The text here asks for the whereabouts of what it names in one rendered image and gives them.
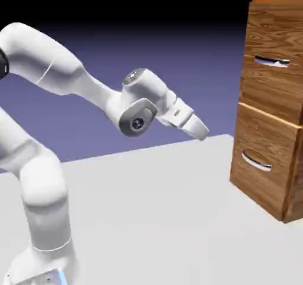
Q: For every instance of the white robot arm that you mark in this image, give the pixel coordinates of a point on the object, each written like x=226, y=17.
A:
x=59, y=69

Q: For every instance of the wooden cabinet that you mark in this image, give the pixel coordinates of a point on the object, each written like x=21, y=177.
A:
x=269, y=114

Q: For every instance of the wooden drawer front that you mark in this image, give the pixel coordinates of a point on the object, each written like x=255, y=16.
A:
x=260, y=171
x=269, y=88

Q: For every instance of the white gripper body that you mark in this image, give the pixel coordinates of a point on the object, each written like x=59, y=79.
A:
x=195, y=126

